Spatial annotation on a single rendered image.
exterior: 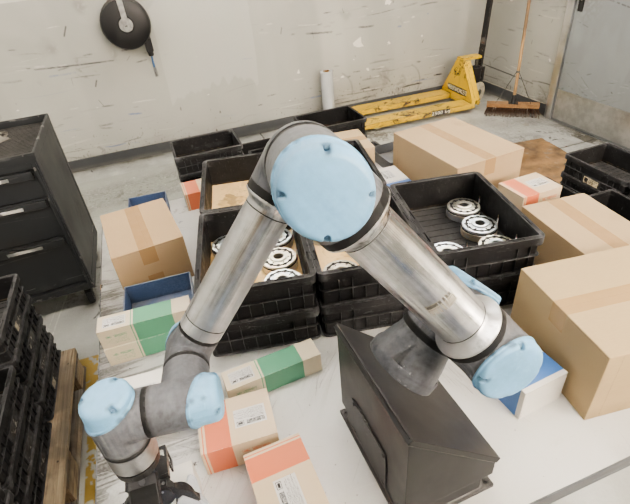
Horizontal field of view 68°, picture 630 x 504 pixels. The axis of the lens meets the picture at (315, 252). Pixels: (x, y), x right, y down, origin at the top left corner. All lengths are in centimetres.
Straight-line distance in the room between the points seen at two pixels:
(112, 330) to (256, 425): 48
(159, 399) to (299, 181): 38
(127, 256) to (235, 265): 82
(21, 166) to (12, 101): 210
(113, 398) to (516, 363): 59
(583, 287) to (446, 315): 59
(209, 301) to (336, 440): 49
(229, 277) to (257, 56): 385
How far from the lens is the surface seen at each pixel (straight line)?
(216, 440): 106
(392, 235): 61
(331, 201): 54
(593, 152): 308
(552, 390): 119
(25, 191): 253
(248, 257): 72
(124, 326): 132
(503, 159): 183
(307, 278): 113
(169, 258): 155
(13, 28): 440
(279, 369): 116
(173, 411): 73
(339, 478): 106
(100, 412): 73
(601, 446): 120
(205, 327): 78
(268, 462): 101
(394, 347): 90
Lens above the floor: 163
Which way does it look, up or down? 35 degrees down
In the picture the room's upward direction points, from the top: 6 degrees counter-clockwise
